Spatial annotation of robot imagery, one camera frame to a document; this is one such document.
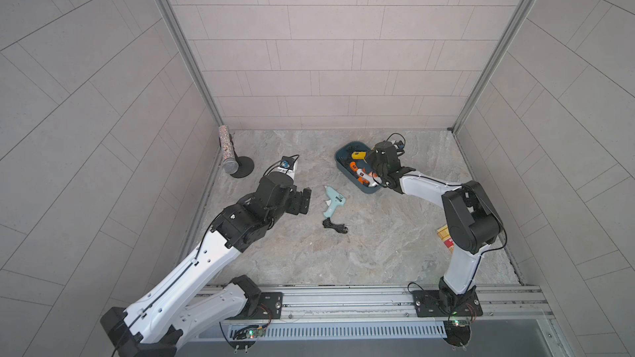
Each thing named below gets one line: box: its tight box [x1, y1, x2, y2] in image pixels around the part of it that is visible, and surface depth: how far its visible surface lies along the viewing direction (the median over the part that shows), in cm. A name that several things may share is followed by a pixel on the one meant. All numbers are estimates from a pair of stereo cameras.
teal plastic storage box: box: [334, 141, 383, 195], surface depth 103 cm
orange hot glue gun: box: [348, 161, 370, 185], surface depth 101 cm
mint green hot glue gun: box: [322, 185, 349, 234], surface depth 93 cm
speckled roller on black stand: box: [218, 124, 255, 179], surface depth 86 cm
